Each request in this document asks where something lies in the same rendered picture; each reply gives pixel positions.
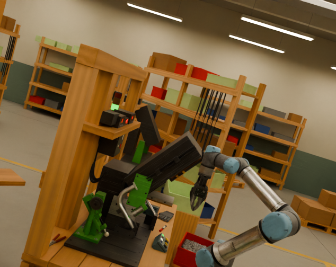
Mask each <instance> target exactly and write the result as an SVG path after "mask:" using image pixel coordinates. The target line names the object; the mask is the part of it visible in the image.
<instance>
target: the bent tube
mask: <svg viewBox="0 0 336 267"><path fill-rule="evenodd" d="M134 189H136V190H138V189H137V187H136V185H135V183H134V182H133V185H131V186H129V187H127V188H125V189H124V190H122V191H121V192H120V194H119V195H118V199H117V204H118V208H119V209H120V211H121V213H122V214H123V216H124V218H125V220H126V221H127V223H128V225H129V227H130V228H131V229H133V228H134V227H135V225H134V224H133V222H132V220H131V219H130V218H129V217H128V214H127V212H126V210H125V208H124V207H123V205H122V198H123V196H124V195H125V194H126V193H128V192H130V191H132V190H134Z"/></svg>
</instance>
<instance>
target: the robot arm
mask: <svg viewBox="0 0 336 267"><path fill-rule="evenodd" d="M215 167H217V168H219V169H221V170H223V171H225V172H227V173H231V174H234V173H237V174H238V175H239V176H240V177H241V178H242V180H243V181H244V182H245V183H246V184H247V185H248V186H249V187H250V189H251V190H252V191H253V192H254V193H255V194H256V195H257V196H258V197H259V199H260V200H261V201H262V202H263V203H264V204H265V205H266V206H267V207H268V209H269V210H270V211H271V213H269V214H268V215H266V216H265V217H264V218H263V219H261V220H259V222H258V225H257V226H255V227H253V228H251V229H249V230H247V231H245V232H243V233H241V234H239V235H237V236H235V237H233V238H231V239H229V240H227V241H224V240H221V239H219V240H218V241H217V242H216V243H214V244H212V245H210V246H208V247H206V248H201V249H200V250H199V251H198V252H197V253H196V257H195V260H196V265H197V267H232V265H233V263H234V260H235V257H237V256H239V255H241V254H243V253H246V252H248V251H250V250H252V249H254V248H256V247H258V246H260V245H262V244H265V243H269V244H273V243H275V242H277V241H280V240H282V239H284V238H286V237H289V236H293V235H295V234H297V233H298V232H299V230H300V227H301V221H300V218H299V216H298V214H297V213H296V212H295V211H294V210H293V209H292V207H291V206H290V205H289V204H288V203H284V202H283V201H282V200H281V199H280V198H279V197H278V196H277V195H276V194H275V193H274V192H273V191H272V190H271V189H270V187H269V186H268V185H267V184H266V183H265V182H264V181H263V179H262V178H260V177H259V176H258V175H257V173H256V172H255V171H254V170H253V169H252V168H251V167H250V166H249V162H248V160H247V159H245V158H242V157H229V156H226V155H224V154H221V153H220V148H218V147H215V146H212V145H208V146H207V148H206V151H205V153H204V156H203V159H202V162H201V165H200V168H199V173H198V175H199V177H198V179H197V182H196V183H195V184H194V187H192V188H191V191H190V206H191V209H192V211H195V210H196V209H198V208H199V206H200V205H201V204H202V203H203V202H204V201H205V199H206V197H207V191H208V187H207V186H206V183H207V180H208V179H211V176H212V175H213V172H215V171H214V169H215ZM197 197H198V201H197V203H196V205H195V206H194V201H195V199H196V198H197Z"/></svg>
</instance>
